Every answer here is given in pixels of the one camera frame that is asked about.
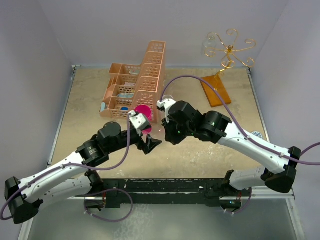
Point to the clear wine glass far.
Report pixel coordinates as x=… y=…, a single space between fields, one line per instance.
x=209 y=41

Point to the wooden rack base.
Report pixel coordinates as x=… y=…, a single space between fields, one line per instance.
x=216 y=82

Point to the clear round wine glass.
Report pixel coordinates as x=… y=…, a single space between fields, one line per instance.
x=167 y=96

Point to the peach plastic file organizer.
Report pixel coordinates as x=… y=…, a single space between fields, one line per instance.
x=133 y=85

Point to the blue white small jar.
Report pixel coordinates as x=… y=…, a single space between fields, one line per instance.
x=257 y=134

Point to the gold wire wine glass rack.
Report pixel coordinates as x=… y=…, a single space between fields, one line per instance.
x=229 y=59

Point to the blue round container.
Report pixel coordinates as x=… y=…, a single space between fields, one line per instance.
x=124 y=108

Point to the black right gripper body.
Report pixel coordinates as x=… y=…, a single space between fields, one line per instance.
x=177 y=133

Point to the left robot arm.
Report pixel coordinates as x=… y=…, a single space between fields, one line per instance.
x=75 y=175

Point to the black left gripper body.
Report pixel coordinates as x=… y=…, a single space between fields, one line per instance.
x=138 y=141

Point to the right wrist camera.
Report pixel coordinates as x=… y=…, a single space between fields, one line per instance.
x=164 y=106

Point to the pink wine glass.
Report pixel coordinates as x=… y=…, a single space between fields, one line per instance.
x=147 y=113

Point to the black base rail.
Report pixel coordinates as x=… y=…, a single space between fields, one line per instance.
x=211 y=192

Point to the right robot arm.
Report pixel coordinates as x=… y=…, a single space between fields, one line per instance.
x=277 y=169

